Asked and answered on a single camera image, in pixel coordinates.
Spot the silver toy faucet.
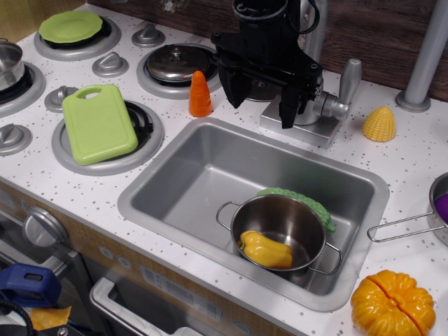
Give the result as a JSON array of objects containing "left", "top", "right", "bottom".
[{"left": 260, "top": 1, "right": 362, "bottom": 148}]

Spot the yellow toy corn piece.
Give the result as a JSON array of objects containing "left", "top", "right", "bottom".
[{"left": 362, "top": 106, "right": 396, "bottom": 142}]

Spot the blue clamp tool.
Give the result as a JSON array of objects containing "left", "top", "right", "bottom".
[{"left": 1, "top": 263, "right": 62, "bottom": 308}]

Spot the grey stove knob left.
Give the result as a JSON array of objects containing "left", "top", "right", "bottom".
[{"left": 1, "top": 124, "right": 32, "bottom": 157}]

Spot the far left stove burner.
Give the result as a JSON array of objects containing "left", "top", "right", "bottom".
[{"left": 1, "top": 62, "right": 46, "bottom": 118}]

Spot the steel pot in sink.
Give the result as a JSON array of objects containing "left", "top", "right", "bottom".
[{"left": 216, "top": 195, "right": 342, "bottom": 276}]

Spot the green toy plate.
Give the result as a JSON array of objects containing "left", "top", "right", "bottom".
[{"left": 38, "top": 11, "right": 103, "bottom": 43}]

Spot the steel pot at left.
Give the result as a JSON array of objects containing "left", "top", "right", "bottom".
[{"left": 0, "top": 40, "right": 25, "bottom": 91}]

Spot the purple toy in saucepan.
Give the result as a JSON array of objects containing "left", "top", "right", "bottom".
[{"left": 434, "top": 194, "right": 448, "bottom": 224}]

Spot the silver sink basin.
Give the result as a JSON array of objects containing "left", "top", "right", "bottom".
[{"left": 118, "top": 118, "right": 389, "bottom": 312}]

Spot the front right stove burner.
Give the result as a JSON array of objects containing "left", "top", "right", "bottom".
[{"left": 51, "top": 101, "right": 164, "bottom": 176}]

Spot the steel saucepan with handle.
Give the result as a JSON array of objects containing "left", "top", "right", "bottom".
[{"left": 367, "top": 173, "right": 447, "bottom": 243}]

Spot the grey vertical pole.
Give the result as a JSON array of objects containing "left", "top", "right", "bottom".
[{"left": 395, "top": 0, "right": 447, "bottom": 113}]

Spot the green toy pea pod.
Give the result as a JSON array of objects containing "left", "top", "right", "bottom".
[{"left": 256, "top": 188, "right": 336, "bottom": 233}]

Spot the grey stove knob lower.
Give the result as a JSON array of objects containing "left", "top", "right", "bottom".
[{"left": 44, "top": 85, "right": 78, "bottom": 113}]

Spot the stove burner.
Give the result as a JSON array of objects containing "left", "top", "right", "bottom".
[
  {"left": 136, "top": 43, "right": 221, "bottom": 100},
  {"left": 51, "top": 101, "right": 164, "bottom": 176},
  {"left": 34, "top": 16, "right": 121, "bottom": 62},
  {"left": 1, "top": 62, "right": 46, "bottom": 118}
]

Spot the green toy cutting board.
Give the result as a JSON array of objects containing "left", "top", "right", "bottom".
[{"left": 62, "top": 84, "right": 139, "bottom": 166}]

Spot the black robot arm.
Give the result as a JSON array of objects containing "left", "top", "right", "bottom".
[{"left": 211, "top": 1, "right": 323, "bottom": 129}]

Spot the back right stove burner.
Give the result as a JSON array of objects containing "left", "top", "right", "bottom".
[{"left": 136, "top": 43, "right": 221, "bottom": 100}]

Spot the oven door handle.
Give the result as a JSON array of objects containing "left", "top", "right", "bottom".
[{"left": 90, "top": 276, "right": 176, "bottom": 336}]

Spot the grey stove knob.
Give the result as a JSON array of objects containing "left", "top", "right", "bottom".
[
  {"left": 132, "top": 23, "right": 165, "bottom": 48},
  {"left": 92, "top": 52, "right": 129, "bottom": 78},
  {"left": 44, "top": 85, "right": 78, "bottom": 113},
  {"left": 1, "top": 124, "right": 32, "bottom": 157}
]

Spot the grey stove knob top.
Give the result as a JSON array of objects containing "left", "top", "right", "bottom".
[{"left": 132, "top": 23, "right": 165, "bottom": 48}]

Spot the orange toy carrot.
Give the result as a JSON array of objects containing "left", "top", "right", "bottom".
[{"left": 188, "top": 71, "right": 213, "bottom": 117}]

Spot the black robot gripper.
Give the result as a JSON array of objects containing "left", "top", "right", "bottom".
[{"left": 211, "top": 10, "right": 322, "bottom": 129}]

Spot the orange toy pumpkin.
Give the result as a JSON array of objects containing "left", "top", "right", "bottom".
[{"left": 351, "top": 270, "right": 436, "bottom": 335}]

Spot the steel pot lid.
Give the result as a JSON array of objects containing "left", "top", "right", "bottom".
[{"left": 146, "top": 45, "right": 211, "bottom": 83}]

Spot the back left stove burner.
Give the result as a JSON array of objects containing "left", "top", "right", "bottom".
[{"left": 34, "top": 16, "right": 121, "bottom": 62}]

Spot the grey oven dial knob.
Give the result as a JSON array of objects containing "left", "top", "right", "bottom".
[{"left": 22, "top": 206, "right": 69, "bottom": 248}]

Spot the yellow toy bell pepper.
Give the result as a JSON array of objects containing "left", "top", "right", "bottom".
[{"left": 239, "top": 230, "right": 293, "bottom": 269}]

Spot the grey stove knob middle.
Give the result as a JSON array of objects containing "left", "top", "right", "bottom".
[{"left": 92, "top": 52, "right": 129, "bottom": 78}]

